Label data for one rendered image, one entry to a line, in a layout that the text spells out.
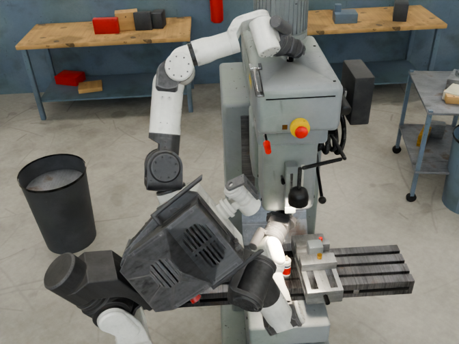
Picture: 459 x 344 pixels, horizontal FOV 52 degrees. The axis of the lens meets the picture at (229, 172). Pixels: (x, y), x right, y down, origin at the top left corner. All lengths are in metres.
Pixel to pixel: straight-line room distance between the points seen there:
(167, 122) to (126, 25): 4.21
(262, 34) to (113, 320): 0.91
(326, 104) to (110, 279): 0.81
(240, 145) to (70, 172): 1.88
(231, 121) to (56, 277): 1.08
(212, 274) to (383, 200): 3.06
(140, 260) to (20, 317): 2.28
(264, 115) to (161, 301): 0.62
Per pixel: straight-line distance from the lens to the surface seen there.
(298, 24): 1.78
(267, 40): 1.37
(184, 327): 3.16
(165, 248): 1.25
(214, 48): 1.37
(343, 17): 5.47
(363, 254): 2.31
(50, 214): 3.56
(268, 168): 1.72
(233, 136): 2.17
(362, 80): 1.95
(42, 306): 3.53
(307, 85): 1.45
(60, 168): 3.85
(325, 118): 1.50
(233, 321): 2.90
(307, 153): 1.71
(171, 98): 1.34
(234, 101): 2.11
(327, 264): 2.08
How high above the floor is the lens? 2.48
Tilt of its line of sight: 34 degrees down
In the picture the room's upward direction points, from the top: 3 degrees counter-clockwise
